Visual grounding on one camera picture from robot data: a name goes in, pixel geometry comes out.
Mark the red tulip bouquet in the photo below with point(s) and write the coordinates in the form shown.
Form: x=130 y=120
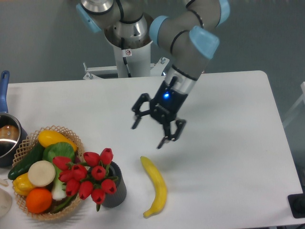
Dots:
x=79 y=178

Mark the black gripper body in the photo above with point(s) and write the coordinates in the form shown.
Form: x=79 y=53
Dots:
x=166 y=104

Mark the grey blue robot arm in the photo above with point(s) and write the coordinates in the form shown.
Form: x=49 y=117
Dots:
x=187 y=38

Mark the yellow squash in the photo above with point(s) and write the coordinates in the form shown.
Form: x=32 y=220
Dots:
x=49 y=137

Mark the beige object at left edge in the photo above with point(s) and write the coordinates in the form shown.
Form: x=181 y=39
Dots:
x=5 y=202

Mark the green bok choy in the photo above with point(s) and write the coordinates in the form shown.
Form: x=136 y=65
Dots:
x=58 y=149

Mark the yellow banana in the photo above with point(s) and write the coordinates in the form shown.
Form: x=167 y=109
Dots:
x=160 y=187

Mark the orange fruit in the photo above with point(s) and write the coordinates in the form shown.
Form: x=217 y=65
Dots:
x=38 y=200

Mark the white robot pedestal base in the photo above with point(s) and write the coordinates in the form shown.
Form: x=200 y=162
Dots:
x=132 y=51

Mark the blue handled saucepan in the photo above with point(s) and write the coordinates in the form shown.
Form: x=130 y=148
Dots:
x=11 y=132

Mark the dark green cucumber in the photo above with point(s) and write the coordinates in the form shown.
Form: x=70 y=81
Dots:
x=34 y=155

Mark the black device at right edge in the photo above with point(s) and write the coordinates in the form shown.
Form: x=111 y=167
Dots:
x=297 y=205

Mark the small white garlic piece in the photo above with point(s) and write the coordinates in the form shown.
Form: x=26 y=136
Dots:
x=4 y=182

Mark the dark grey ribbed vase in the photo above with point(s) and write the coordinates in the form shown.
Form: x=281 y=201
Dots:
x=111 y=192

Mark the green bean pod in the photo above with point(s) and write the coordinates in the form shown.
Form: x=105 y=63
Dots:
x=64 y=204

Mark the yellow bell pepper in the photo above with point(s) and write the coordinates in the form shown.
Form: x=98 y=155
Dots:
x=22 y=185

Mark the woven wicker basket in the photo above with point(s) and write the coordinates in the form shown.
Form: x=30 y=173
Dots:
x=24 y=148

